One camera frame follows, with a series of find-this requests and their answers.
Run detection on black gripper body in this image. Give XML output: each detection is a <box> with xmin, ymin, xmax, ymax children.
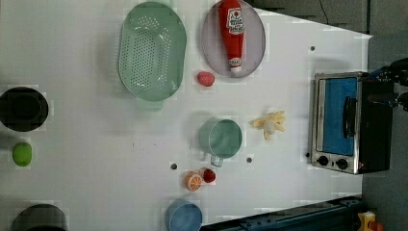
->
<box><xmin>368</xmin><ymin>58</ymin><xmax>408</xmax><ymax>112</ymax></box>

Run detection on yellow peeled toy banana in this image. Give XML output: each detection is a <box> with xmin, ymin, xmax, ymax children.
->
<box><xmin>249</xmin><ymin>111</ymin><xmax>286</xmax><ymax>141</ymax></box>

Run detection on black toaster oven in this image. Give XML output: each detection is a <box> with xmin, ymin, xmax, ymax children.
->
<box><xmin>311</xmin><ymin>72</ymin><xmax>394</xmax><ymax>174</ymax></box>

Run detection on grey round plate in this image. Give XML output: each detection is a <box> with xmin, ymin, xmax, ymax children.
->
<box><xmin>201</xmin><ymin>0</ymin><xmax>266</xmax><ymax>78</ymax></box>

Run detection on yellow red clamp tool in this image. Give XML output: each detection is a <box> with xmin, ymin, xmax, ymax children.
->
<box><xmin>358</xmin><ymin>211</ymin><xmax>384</xmax><ymax>231</ymax></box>

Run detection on red ketchup bottle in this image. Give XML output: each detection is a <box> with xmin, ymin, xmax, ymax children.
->
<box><xmin>218</xmin><ymin>0</ymin><xmax>244</xmax><ymax>73</ymax></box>

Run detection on pink toy strawberry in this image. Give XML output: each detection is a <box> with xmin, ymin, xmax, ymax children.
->
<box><xmin>197</xmin><ymin>71</ymin><xmax>215</xmax><ymax>87</ymax></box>

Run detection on red toy strawberry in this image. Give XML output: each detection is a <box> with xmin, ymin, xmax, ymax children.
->
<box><xmin>203</xmin><ymin>168</ymin><xmax>216</xmax><ymax>183</ymax></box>

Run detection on orange toy slice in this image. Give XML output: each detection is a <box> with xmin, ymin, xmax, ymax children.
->
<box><xmin>185</xmin><ymin>172</ymin><xmax>203</xmax><ymax>192</ymax></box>

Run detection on green perforated colander basket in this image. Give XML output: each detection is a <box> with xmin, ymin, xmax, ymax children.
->
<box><xmin>117</xmin><ymin>1</ymin><xmax>187</xmax><ymax>111</ymax></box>

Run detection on blue cup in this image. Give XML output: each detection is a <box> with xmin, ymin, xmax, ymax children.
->
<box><xmin>165</xmin><ymin>198</ymin><xmax>203</xmax><ymax>231</ymax></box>

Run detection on black round cup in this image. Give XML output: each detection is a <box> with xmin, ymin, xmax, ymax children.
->
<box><xmin>0</xmin><ymin>87</ymin><xmax>49</xmax><ymax>132</ymax></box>

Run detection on green toy lime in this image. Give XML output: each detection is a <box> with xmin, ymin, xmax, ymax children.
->
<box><xmin>13</xmin><ymin>142</ymin><xmax>33</xmax><ymax>167</ymax></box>

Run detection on dark grey round container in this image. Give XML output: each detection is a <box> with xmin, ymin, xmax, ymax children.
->
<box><xmin>12</xmin><ymin>204</ymin><xmax>68</xmax><ymax>231</ymax></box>

